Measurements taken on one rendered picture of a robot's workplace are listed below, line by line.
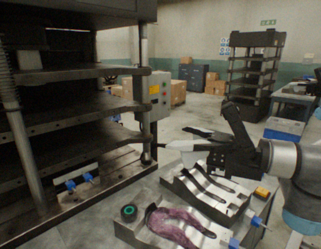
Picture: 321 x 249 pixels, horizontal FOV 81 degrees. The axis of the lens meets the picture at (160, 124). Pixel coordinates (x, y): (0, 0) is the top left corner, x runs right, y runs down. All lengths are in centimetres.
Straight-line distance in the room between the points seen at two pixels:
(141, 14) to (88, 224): 118
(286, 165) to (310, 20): 703
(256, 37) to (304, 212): 452
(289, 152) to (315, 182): 7
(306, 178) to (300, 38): 699
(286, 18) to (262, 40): 274
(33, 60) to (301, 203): 134
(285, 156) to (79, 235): 98
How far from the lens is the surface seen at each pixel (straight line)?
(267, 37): 480
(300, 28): 739
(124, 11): 119
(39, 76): 113
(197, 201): 116
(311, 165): 44
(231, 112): 41
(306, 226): 52
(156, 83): 155
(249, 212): 118
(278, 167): 43
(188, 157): 40
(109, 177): 147
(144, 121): 138
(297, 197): 49
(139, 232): 99
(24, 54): 135
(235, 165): 44
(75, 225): 119
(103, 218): 118
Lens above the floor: 164
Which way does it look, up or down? 21 degrees down
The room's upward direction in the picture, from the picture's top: straight up
